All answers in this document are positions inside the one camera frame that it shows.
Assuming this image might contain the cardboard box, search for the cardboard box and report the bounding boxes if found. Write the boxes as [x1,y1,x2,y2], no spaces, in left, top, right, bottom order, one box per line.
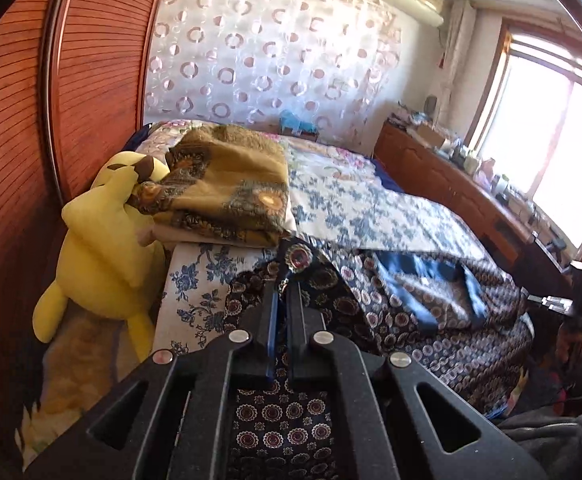
[413,124,446,148]

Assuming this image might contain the black chair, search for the black chair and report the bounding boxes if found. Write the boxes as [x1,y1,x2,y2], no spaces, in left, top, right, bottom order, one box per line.
[527,259,582,331]

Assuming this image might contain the white window curtain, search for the white window curtain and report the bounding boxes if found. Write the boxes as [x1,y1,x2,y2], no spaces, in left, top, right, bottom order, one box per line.
[441,0,476,106]

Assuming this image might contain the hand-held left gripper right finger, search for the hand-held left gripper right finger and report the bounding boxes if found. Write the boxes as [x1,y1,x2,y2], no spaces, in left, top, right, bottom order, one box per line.
[286,284,546,480]

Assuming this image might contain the pink figurine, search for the pink figurine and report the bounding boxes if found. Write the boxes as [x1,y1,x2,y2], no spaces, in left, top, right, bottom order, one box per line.
[476,157,496,186]

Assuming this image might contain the small blue box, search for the small blue box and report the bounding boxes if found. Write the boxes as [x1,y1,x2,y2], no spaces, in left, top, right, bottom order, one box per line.
[278,110,319,136]

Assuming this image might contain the yellow plush toy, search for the yellow plush toy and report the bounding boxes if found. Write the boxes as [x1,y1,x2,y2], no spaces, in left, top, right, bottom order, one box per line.
[32,151,172,361]

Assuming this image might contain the navy medallion-patterned shirt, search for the navy medallion-patterned shirt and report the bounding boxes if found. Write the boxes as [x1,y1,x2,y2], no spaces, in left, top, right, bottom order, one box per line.
[223,237,534,480]

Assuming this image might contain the wall air conditioner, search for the wall air conditioner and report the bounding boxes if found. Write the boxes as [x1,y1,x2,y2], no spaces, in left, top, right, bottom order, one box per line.
[361,0,444,28]

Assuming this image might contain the wooden slatted wardrobe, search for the wooden slatted wardrobe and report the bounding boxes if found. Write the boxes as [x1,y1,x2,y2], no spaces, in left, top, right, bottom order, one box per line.
[0,0,172,341]

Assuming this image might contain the navy blue blanket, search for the navy blue blanket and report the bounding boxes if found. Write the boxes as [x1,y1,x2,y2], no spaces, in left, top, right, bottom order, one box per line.
[371,157,402,191]

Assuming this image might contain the wooden framed window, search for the wooden framed window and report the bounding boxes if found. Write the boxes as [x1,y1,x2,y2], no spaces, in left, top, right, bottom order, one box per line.
[471,20,582,256]

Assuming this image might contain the person's grey pants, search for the person's grey pants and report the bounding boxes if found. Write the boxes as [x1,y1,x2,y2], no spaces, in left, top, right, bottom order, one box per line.
[496,400,582,480]

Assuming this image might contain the brown patterned blanket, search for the brown patterned blanket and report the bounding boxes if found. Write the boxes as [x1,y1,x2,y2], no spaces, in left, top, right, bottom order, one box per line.
[128,125,292,251]

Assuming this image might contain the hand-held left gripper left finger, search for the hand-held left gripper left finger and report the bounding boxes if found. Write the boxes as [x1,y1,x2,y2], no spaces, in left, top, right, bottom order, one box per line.
[23,285,280,480]

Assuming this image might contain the blue floral sheet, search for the blue floral sheet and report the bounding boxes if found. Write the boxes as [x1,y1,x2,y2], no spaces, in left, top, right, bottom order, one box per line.
[151,137,486,361]

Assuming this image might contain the sheer circle-patterned curtain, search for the sheer circle-patterned curtain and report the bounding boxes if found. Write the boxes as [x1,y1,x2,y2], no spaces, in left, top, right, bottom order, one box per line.
[143,0,404,133]

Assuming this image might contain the beige fleece blanket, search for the beige fleece blanket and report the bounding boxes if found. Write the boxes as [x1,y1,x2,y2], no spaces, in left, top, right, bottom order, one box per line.
[16,305,156,461]

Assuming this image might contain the long wooden cabinet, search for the long wooden cabinet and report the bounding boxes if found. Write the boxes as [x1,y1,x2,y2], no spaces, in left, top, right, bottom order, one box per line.
[373,120,576,301]

